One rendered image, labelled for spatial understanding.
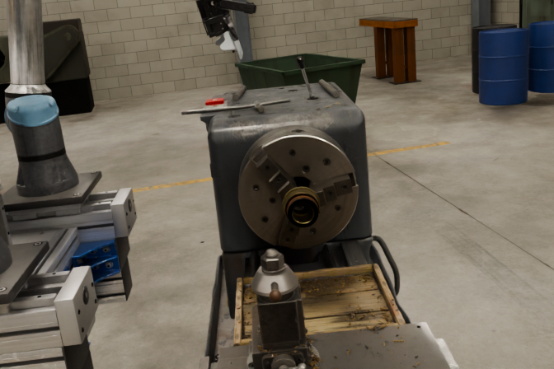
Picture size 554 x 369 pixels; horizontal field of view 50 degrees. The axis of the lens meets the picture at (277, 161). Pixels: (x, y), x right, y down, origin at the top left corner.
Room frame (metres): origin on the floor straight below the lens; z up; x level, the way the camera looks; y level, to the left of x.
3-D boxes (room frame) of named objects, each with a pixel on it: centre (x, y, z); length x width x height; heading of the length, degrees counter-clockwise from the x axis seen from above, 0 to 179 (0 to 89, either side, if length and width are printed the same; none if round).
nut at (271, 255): (0.91, 0.02, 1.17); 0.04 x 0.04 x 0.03
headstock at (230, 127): (1.93, -0.02, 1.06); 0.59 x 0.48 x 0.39; 1
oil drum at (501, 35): (7.45, -2.93, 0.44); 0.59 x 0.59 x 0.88
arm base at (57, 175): (1.49, 0.59, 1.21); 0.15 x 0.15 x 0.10
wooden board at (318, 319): (1.24, -0.05, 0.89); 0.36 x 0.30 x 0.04; 91
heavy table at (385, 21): (10.34, -2.07, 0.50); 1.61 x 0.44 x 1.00; 11
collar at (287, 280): (0.91, 0.02, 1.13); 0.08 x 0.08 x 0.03
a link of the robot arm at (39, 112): (1.50, 0.60, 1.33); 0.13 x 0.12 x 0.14; 27
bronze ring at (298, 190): (1.38, -0.05, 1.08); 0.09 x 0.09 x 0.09; 1
